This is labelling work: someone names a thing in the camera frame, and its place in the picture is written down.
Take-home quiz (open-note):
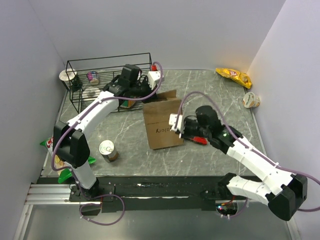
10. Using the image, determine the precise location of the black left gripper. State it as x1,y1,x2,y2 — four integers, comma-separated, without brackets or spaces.
130,76,159,105

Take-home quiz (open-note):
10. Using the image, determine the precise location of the red black utility knife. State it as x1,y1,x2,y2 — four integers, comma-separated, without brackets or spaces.
191,136,208,146

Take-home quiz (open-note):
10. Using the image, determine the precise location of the brown cardboard express box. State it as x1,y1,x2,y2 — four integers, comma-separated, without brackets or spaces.
142,89,184,150

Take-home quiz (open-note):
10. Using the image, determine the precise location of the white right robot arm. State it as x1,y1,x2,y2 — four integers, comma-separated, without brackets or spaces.
172,105,308,221

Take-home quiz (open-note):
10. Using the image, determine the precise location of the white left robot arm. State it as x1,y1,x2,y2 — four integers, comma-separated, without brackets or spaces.
51,61,164,201

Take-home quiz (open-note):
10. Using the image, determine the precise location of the purple label small cup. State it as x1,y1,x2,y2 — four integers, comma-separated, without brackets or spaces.
86,71,100,86

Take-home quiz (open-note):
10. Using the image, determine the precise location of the white round container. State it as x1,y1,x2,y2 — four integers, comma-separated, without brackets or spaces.
81,87,101,102

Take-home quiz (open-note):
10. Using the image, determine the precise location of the black cone object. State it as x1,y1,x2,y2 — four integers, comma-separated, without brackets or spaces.
70,74,83,92

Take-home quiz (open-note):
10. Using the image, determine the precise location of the Chobani yogurt cup right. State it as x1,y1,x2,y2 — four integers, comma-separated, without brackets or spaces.
242,92,261,109

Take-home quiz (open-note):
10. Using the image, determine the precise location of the silver tin can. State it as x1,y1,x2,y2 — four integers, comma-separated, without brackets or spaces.
98,140,119,163

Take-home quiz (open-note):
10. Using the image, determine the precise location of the yellow Lays chips bag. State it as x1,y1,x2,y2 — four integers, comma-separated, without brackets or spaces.
215,68,252,89

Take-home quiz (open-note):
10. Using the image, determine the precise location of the white paper cup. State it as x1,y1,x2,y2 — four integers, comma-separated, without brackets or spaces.
58,68,77,90

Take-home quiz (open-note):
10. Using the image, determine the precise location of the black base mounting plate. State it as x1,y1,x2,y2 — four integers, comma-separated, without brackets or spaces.
69,173,246,213

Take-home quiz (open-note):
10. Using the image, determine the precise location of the green chips bag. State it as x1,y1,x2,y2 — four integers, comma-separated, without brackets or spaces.
40,137,97,184

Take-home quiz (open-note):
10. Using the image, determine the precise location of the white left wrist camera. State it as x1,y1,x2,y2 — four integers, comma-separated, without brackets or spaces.
147,64,161,90

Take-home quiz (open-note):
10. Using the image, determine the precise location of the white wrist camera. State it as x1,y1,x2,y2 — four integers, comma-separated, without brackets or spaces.
147,64,161,90
168,113,185,134

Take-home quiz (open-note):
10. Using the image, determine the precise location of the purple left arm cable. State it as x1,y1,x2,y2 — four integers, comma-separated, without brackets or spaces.
50,61,165,227

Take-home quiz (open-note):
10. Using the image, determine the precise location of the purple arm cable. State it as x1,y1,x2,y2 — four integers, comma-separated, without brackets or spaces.
176,91,320,221
50,61,165,227

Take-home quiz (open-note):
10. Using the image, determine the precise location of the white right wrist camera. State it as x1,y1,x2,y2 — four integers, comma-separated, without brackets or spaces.
168,113,185,134

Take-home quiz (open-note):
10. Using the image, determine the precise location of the black wire basket rack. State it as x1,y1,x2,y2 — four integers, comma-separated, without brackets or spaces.
63,52,153,113

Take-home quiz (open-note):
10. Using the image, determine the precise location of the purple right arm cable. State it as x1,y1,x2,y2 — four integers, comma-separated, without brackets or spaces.
176,91,320,221

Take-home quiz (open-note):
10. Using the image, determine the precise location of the aluminium frame rail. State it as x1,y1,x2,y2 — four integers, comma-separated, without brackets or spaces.
13,159,301,240

